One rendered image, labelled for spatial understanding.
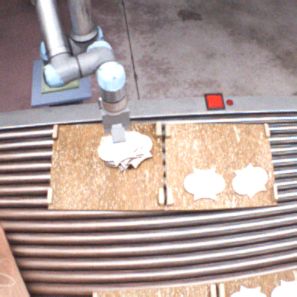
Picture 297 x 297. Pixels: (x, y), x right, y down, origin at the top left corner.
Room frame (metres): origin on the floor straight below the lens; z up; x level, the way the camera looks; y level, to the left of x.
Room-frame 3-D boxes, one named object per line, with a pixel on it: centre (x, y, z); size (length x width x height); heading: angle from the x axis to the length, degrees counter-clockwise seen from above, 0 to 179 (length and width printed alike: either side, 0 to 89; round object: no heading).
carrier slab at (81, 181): (0.77, 0.15, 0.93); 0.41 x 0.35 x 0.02; 91
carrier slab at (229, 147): (0.77, -0.27, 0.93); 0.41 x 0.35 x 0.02; 90
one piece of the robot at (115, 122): (0.78, 0.10, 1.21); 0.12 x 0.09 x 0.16; 11
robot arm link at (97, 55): (0.89, 0.15, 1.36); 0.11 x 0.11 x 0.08; 20
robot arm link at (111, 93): (0.80, 0.10, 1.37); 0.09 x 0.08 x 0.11; 20
